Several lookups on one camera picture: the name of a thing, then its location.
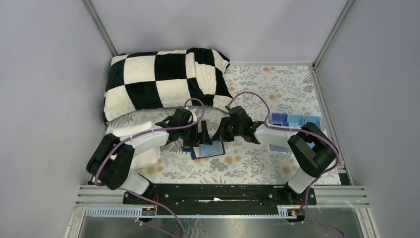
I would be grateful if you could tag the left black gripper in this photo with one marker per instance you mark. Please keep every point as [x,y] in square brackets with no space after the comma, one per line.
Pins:
[195,138]

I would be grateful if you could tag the folded white towel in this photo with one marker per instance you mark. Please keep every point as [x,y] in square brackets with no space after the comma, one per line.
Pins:
[140,160]

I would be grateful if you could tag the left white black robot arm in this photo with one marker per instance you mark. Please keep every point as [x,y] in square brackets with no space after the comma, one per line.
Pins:
[111,162]

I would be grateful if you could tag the blue plastic compartment tray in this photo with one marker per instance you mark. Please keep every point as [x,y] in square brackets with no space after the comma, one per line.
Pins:
[293,120]

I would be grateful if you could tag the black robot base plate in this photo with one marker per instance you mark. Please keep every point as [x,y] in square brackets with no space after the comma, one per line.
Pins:
[223,199]

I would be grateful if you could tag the black white checkered pillow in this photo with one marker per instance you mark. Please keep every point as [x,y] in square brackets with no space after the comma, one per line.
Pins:
[165,79]

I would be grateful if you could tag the blue leather card holder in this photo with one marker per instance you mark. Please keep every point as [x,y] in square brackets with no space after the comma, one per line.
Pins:
[205,151]

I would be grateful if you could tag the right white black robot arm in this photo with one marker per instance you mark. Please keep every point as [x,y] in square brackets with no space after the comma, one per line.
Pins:
[312,149]

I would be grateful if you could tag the floral patterned bed sheet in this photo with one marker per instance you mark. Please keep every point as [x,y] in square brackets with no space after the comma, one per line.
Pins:
[258,89]

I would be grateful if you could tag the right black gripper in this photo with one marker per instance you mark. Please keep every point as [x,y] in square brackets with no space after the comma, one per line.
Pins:
[226,128]

